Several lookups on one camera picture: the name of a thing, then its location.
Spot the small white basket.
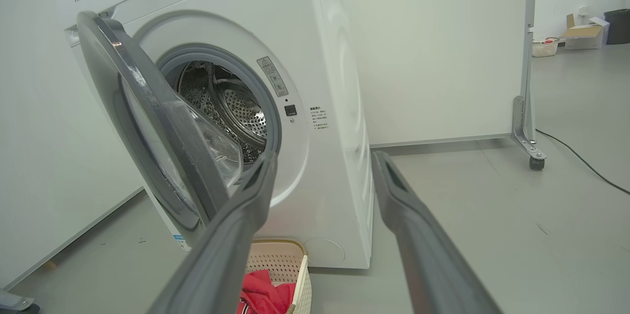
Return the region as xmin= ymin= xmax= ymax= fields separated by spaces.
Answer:
xmin=532 ymin=37 xmax=560 ymax=58

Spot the round washing machine door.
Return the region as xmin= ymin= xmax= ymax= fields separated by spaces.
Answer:
xmin=76 ymin=10 xmax=244 ymax=231

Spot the thin black floor cable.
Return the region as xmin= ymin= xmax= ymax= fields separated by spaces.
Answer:
xmin=535 ymin=129 xmax=630 ymax=195

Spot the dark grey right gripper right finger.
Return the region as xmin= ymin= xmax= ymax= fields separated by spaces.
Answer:
xmin=372 ymin=151 xmax=503 ymax=314

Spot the white partition panel on casters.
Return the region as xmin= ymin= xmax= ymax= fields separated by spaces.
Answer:
xmin=340 ymin=0 xmax=547 ymax=172

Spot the grey metal caster bracket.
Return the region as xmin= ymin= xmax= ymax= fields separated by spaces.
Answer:
xmin=0 ymin=288 xmax=41 ymax=314

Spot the cream perforated laundry basket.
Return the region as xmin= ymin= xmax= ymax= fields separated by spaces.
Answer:
xmin=241 ymin=239 xmax=313 ymax=314

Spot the white front-loading washing machine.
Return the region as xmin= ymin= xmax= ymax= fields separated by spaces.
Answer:
xmin=56 ymin=0 xmax=374 ymax=269

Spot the open cardboard box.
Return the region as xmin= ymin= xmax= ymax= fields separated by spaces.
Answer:
xmin=561 ymin=13 xmax=610 ymax=50

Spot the black waste bin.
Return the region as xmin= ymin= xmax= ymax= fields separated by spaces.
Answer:
xmin=604 ymin=9 xmax=630 ymax=45

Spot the red and white jersey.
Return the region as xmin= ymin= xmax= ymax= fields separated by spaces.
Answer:
xmin=236 ymin=270 xmax=297 ymax=314

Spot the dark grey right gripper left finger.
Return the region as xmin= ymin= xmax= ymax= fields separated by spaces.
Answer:
xmin=148 ymin=152 xmax=279 ymax=314

